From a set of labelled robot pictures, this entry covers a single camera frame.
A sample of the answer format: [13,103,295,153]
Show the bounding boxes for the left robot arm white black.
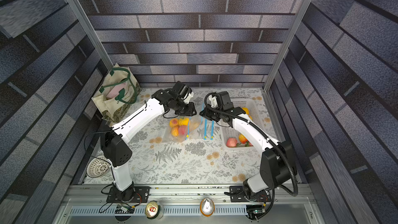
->
[101,81,197,192]

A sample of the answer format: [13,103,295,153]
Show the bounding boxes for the white plastic mesh basket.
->
[221,98,273,153]

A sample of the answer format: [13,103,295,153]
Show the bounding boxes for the pink peach bottom right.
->
[226,138,238,148]

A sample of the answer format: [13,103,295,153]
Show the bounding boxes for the wrinkled yellow red peach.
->
[238,134,248,144]

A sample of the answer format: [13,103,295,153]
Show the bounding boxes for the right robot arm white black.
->
[200,91,299,201]

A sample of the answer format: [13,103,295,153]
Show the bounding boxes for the pink peach with leaf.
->
[179,125,188,137]

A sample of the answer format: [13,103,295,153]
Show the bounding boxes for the canvas tote bag green handles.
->
[91,64,141,123]

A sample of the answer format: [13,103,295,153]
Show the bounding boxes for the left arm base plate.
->
[106,185,150,204]

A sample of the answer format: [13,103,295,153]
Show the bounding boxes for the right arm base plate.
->
[225,186,272,203]

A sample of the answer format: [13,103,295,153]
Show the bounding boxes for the clear zip-top bag blue zipper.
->
[162,115,215,143]

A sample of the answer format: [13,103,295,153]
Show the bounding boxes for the white round strainer bowl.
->
[86,155,111,178]

